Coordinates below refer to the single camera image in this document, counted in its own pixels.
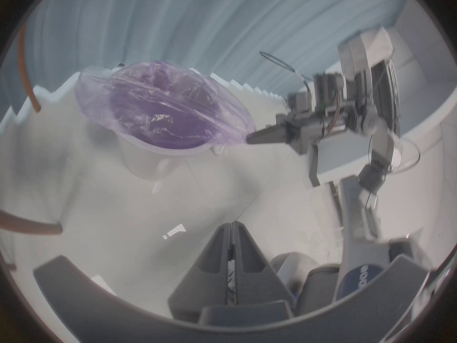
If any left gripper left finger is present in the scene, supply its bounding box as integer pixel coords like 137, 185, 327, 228
167, 222, 232, 323

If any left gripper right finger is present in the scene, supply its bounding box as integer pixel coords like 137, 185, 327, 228
231, 220, 297, 319

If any purple plastic bag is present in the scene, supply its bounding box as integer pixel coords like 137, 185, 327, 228
74, 61, 256, 150

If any white trash bin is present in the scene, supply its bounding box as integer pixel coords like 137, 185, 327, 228
116, 134, 215, 182

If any pale blue curtain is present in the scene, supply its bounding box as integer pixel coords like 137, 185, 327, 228
20, 0, 410, 100

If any white cushioned wooden chair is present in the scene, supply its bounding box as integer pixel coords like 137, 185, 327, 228
0, 24, 63, 236

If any black cable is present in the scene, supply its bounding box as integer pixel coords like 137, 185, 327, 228
259, 51, 312, 86

